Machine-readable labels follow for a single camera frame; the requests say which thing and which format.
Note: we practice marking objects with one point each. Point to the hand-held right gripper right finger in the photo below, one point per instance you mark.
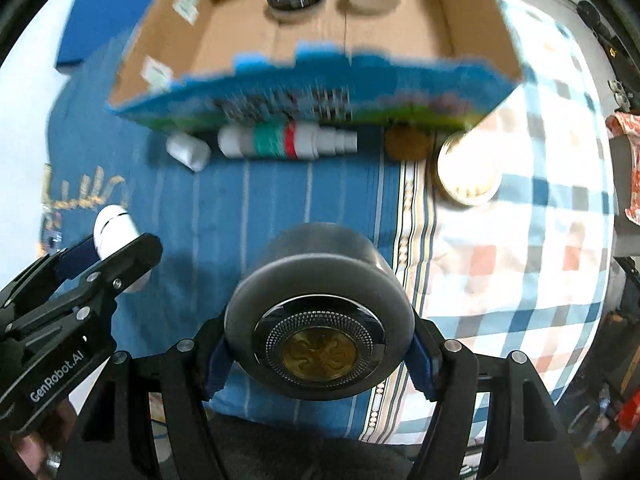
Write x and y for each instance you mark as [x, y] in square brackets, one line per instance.
[422, 365]

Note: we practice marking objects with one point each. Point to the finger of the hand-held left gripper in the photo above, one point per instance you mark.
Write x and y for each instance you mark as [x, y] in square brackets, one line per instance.
[70, 260]
[130, 260]

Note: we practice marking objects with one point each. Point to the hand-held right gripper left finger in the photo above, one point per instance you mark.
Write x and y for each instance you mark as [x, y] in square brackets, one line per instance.
[218, 369]

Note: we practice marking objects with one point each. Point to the small white bottle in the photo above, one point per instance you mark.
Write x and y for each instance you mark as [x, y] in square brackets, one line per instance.
[117, 240]

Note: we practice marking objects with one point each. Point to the black round jar gold lid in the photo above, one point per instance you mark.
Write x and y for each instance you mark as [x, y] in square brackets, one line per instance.
[320, 310]

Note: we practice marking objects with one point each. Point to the cardboard box blue printed side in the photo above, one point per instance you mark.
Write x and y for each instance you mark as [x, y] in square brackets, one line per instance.
[320, 45]

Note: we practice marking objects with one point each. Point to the person's left hand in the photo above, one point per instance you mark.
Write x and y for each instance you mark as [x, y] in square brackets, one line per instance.
[35, 452]

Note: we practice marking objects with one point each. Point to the blue striped blanket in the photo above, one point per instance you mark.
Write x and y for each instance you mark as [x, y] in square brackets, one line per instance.
[225, 195]

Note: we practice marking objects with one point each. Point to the small white cylinder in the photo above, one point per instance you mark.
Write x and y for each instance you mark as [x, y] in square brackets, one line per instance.
[187, 150]

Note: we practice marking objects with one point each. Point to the checkered blanket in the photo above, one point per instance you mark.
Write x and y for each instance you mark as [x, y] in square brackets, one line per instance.
[530, 220]

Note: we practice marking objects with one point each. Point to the white tube green red bands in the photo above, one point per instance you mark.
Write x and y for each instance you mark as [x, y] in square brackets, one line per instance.
[285, 141]

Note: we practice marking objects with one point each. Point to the round gold tin lid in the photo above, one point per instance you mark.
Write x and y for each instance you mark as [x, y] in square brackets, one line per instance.
[467, 167]

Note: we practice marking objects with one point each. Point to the brown round disc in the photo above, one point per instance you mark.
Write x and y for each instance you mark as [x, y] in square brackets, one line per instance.
[407, 144]

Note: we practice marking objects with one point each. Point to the blue flat box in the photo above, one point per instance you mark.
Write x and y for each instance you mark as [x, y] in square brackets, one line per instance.
[102, 22]

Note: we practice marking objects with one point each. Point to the orange patterned cloth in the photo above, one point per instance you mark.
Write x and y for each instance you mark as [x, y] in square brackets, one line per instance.
[631, 160]

